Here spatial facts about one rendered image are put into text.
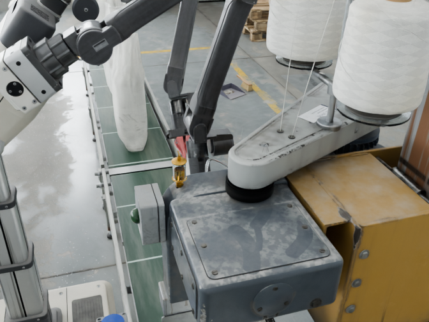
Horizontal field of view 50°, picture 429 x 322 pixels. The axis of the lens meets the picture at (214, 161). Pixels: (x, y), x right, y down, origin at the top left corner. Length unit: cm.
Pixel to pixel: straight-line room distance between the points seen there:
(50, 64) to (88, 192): 225
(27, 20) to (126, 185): 154
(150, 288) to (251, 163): 128
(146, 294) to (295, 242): 129
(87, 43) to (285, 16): 43
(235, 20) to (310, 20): 27
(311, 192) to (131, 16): 55
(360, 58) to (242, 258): 35
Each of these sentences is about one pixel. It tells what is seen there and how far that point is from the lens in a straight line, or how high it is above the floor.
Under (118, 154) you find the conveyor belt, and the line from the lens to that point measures 292.
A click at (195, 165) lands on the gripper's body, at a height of 118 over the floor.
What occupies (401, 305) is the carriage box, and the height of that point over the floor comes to 110.
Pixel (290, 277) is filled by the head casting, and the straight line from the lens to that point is 73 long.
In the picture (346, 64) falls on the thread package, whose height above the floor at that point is 159.
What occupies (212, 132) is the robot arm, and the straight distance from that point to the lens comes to 125.
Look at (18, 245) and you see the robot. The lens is 172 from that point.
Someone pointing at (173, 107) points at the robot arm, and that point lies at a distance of 153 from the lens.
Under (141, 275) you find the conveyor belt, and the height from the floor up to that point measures 38.
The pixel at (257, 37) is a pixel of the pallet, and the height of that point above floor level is 6.
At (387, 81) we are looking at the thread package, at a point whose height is 159.
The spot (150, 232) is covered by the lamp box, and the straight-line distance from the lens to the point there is 88.
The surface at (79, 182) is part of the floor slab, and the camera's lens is 340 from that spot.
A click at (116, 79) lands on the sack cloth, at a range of 277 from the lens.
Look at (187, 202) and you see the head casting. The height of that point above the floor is 134.
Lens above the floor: 183
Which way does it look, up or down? 31 degrees down
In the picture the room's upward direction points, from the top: 1 degrees clockwise
